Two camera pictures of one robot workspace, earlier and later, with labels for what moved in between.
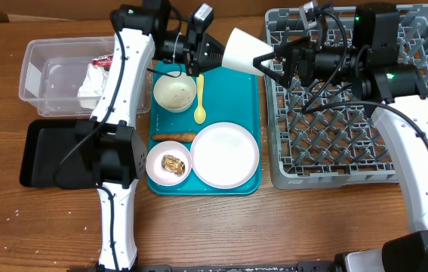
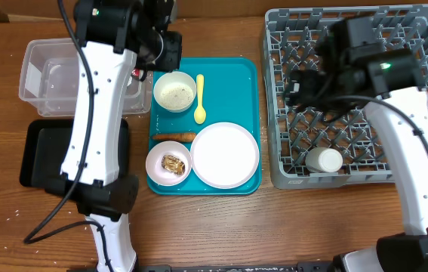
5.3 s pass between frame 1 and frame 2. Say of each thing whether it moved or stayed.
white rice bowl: stayed
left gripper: moved
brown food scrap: stayed
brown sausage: stayed
